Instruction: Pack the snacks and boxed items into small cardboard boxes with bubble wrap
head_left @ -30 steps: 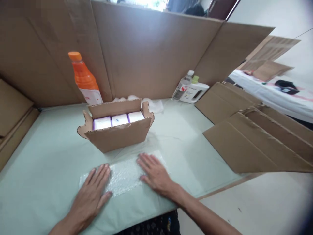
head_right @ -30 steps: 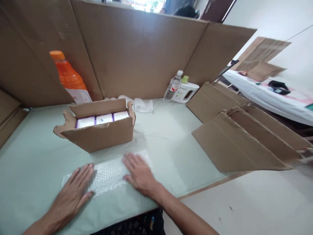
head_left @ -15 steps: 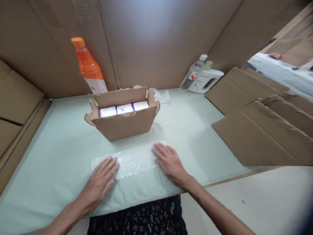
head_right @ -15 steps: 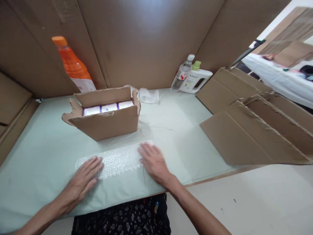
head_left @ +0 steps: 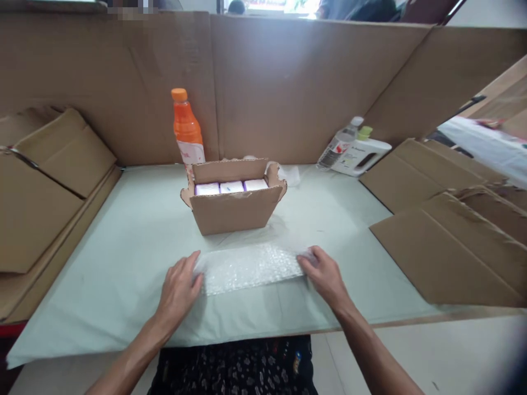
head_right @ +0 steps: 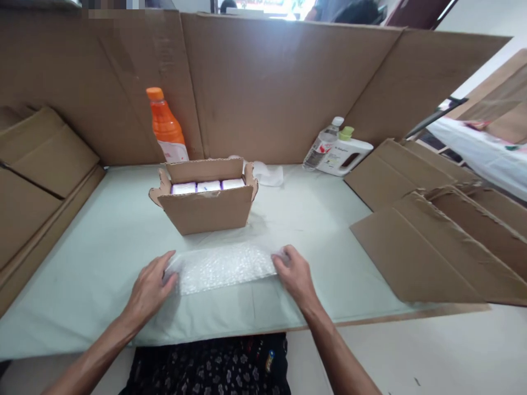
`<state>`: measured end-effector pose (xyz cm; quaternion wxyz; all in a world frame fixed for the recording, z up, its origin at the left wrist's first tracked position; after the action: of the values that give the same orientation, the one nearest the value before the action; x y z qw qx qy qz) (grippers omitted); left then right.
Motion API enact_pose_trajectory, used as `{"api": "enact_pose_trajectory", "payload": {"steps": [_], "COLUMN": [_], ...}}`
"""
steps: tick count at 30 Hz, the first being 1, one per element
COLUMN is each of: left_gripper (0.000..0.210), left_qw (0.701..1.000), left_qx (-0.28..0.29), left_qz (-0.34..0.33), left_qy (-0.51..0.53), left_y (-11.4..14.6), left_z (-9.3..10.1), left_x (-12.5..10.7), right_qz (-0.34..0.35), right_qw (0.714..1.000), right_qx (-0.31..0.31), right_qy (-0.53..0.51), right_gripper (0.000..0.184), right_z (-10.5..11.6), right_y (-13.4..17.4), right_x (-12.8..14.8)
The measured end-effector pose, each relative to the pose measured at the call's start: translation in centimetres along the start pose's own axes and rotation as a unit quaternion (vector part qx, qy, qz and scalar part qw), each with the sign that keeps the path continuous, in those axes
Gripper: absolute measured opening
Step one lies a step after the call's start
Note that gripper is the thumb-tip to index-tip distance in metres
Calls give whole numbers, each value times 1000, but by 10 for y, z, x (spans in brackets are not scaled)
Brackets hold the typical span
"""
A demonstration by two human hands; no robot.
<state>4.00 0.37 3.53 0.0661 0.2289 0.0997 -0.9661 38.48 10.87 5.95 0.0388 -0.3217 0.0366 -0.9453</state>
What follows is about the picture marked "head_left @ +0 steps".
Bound person's right hand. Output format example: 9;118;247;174
296;245;351;309

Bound person's left hand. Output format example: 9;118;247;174
158;250;205;320

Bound person's right thumb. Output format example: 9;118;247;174
296;253;316;283

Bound person's right fingers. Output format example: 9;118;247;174
309;245;335;270

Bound person's left fingers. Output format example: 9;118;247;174
166;250;202;277

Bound clear bubble wrap sheet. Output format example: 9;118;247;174
193;241;318;297

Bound pale green table sheet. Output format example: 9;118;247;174
5;163;456;370

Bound open brown cardboard box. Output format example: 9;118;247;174
180;157;288;236

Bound person's body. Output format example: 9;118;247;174
147;334;318;395

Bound white jug with green cap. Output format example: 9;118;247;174
329;125;393;178

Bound clear plastic water bottle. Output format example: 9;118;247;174
316;116;366;172

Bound orange drink bottle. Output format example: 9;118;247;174
171;87;206;166

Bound stack of flat cartons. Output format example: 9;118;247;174
0;105;124;324
358;138;527;308

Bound tall brown cardboard partition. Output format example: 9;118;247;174
0;9;527;166

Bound table with white cloth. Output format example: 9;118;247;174
435;116;527;178

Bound slanted brown cardboard panel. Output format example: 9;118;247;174
452;53;527;140

